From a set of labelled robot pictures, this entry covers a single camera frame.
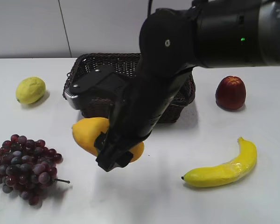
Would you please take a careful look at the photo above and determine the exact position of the black wicker basket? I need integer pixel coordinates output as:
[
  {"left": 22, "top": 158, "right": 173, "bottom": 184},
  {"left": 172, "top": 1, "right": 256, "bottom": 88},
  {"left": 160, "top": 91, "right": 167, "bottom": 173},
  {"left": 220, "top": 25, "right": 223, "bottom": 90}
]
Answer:
[{"left": 63, "top": 53, "right": 196, "bottom": 123}]

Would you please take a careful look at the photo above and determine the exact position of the red purple grape bunch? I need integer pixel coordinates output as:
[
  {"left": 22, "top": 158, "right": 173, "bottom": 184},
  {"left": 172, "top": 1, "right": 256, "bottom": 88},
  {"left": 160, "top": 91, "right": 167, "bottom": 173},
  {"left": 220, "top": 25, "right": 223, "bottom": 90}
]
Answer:
[{"left": 0, "top": 134, "right": 70, "bottom": 206}]

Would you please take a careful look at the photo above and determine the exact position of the dark red wax apple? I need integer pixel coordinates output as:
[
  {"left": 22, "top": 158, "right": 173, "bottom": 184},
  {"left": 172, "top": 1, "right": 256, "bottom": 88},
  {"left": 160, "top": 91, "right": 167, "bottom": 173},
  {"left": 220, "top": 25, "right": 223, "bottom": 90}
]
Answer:
[{"left": 215, "top": 76, "right": 246, "bottom": 110}]

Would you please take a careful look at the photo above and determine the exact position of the yellow orange mango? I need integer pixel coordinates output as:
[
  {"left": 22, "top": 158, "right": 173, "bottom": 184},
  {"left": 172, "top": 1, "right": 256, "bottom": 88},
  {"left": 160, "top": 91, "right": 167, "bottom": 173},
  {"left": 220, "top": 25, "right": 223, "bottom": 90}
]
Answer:
[{"left": 72, "top": 117, "right": 144, "bottom": 162}]

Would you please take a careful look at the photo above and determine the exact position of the yellow banana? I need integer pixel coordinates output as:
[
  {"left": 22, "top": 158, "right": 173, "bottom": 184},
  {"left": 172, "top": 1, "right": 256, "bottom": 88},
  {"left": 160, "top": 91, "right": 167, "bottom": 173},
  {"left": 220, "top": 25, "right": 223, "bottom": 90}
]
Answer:
[{"left": 181, "top": 137, "right": 258, "bottom": 188}]

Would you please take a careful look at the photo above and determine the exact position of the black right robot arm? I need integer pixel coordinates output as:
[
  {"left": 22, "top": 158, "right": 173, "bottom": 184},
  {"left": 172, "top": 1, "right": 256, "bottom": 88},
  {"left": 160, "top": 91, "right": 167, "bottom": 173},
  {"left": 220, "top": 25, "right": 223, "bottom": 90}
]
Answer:
[{"left": 96, "top": 0, "right": 280, "bottom": 171}]

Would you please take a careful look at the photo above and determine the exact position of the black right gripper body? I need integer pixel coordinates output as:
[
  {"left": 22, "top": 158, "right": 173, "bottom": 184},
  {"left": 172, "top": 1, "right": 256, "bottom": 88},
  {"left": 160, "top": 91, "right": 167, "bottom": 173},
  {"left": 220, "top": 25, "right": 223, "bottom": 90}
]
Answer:
[{"left": 96, "top": 59, "right": 193, "bottom": 172}]

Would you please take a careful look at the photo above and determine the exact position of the yellow green lemon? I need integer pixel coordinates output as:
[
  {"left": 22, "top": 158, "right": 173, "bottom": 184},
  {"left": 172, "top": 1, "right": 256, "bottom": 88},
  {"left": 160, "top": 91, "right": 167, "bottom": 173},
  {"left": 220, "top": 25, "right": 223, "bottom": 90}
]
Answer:
[{"left": 15, "top": 77, "right": 46, "bottom": 105}]

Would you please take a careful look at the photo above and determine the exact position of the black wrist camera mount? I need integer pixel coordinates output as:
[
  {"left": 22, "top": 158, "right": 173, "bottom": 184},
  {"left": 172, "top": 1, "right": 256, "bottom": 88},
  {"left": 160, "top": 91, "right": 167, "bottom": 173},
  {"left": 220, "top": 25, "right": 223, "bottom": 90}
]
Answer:
[{"left": 63, "top": 65, "right": 130, "bottom": 118}]

